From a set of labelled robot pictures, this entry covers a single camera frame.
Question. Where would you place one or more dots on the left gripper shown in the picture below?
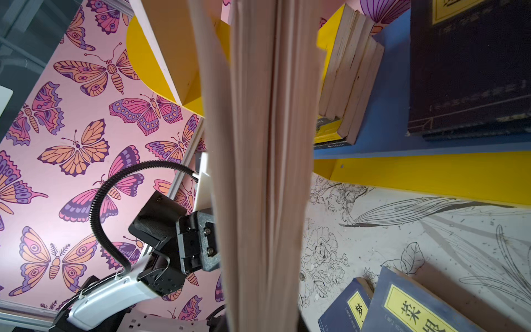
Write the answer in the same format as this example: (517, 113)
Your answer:
(197, 242)

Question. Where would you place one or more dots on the navy blue book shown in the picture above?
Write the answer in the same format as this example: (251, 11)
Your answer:
(429, 300)
(479, 132)
(260, 102)
(349, 310)
(469, 65)

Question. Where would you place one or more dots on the yellow cartoon book bottom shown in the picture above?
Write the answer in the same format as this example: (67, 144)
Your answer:
(325, 41)

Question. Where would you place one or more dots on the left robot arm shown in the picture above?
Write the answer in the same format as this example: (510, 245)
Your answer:
(104, 301)

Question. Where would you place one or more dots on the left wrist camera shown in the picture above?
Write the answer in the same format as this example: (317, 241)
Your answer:
(203, 199)

